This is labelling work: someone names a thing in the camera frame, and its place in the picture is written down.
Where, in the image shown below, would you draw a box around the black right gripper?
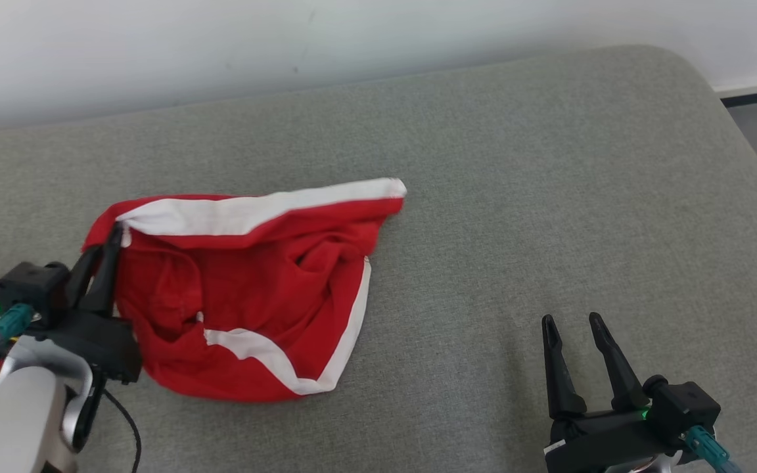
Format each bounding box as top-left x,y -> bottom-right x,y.
541,312 -> 689,473

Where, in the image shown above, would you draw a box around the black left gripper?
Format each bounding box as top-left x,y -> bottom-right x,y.
29,223 -> 143,385

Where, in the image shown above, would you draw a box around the red shorts with white trim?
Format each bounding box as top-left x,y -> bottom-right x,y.
83,177 -> 407,403

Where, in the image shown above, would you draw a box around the left camera cable teal plug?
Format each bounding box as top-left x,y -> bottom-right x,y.
0,304 -> 36,359

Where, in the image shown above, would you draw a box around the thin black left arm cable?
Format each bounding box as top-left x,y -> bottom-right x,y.
101,388 -> 143,473

